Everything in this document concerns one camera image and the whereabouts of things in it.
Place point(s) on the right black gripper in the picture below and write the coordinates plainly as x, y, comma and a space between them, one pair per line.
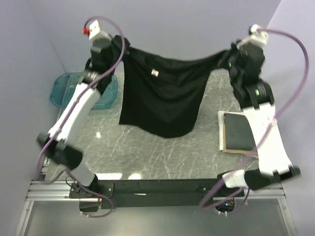
234, 49

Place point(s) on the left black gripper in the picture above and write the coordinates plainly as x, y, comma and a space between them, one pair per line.
117, 44

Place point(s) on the black t shirt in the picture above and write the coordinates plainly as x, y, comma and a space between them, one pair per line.
162, 96

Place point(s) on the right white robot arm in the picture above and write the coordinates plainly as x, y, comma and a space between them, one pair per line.
255, 97

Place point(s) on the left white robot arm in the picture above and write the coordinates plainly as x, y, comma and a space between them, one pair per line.
57, 144

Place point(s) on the teal plastic bin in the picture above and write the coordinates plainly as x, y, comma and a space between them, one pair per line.
64, 88

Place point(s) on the folded dark grey shirt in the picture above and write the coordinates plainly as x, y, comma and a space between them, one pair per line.
238, 133

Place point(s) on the brown cardboard board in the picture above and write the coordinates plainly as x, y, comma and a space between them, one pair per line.
242, 152

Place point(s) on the black base crossbar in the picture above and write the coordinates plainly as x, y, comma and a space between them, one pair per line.
156, 200

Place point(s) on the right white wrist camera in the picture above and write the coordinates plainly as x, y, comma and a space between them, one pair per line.
256, 37

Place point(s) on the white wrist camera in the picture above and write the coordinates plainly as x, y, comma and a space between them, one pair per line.
94, 32
256, 37

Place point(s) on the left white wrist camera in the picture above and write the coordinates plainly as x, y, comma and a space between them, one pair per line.
94, 32

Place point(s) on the aluminium frame rail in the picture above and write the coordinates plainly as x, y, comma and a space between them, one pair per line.
60, 190

